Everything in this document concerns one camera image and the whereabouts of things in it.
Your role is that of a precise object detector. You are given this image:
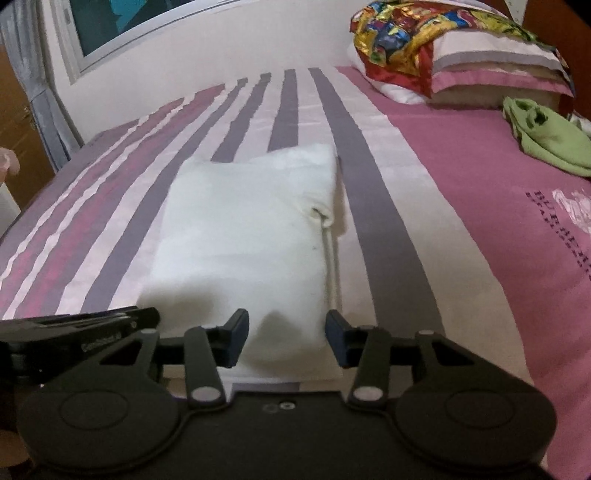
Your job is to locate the wooden door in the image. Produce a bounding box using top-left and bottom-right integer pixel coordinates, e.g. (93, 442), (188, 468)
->
(0, 46), (57, 195)

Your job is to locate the striped pink bed sheet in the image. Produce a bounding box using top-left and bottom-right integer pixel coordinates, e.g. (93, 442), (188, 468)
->
(0, 65), (591, 468)

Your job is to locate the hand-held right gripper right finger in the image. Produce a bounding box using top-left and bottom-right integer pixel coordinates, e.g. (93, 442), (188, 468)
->
(324, 310), (477, 409)

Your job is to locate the white garment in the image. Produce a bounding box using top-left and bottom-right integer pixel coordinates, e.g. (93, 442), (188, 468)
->
(137, 143), (352, 385)

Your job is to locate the wooden headboard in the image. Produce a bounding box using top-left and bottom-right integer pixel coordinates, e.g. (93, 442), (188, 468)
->
(485, 0), (580, 118)

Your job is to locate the striped pillow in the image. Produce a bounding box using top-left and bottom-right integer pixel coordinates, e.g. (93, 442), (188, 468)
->
(385, 28), (576, 110)

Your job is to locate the grey-blue curtain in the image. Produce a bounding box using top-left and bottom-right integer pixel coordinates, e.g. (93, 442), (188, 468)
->
(0, 0), (87, 172)

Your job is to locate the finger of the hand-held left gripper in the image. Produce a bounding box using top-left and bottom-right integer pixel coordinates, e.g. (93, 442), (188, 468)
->
(32, 306), (160, 331)

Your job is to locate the colourful printed cloth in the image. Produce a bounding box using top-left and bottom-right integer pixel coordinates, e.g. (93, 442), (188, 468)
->
(349, 0), (573, 99)

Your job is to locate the white framed window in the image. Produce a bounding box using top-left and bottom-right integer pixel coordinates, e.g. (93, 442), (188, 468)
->
(50, 0), (262, 78)

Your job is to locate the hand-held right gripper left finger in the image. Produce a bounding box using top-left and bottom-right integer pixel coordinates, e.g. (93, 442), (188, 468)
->
(99, 308), (250, 409)

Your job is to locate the green garment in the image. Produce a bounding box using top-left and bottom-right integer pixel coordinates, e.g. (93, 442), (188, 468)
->
(501, 96), (591, 178)

